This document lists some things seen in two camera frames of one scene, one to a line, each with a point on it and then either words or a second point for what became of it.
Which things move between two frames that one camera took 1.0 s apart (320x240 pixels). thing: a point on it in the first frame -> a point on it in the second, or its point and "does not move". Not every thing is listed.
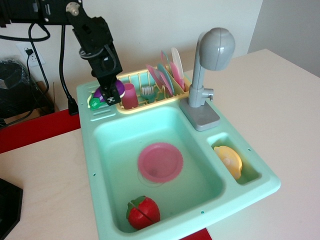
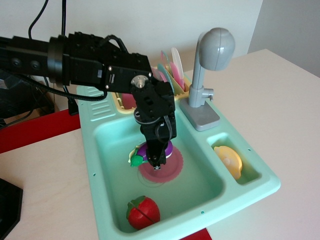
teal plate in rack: [163, 68] does not move
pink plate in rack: [161, 80] does not move
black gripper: [98, 49] -> [158, 125]
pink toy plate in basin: [160, 162] does not move
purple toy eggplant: [98, 100] -> [138, 154]
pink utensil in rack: [177, 76] does not move
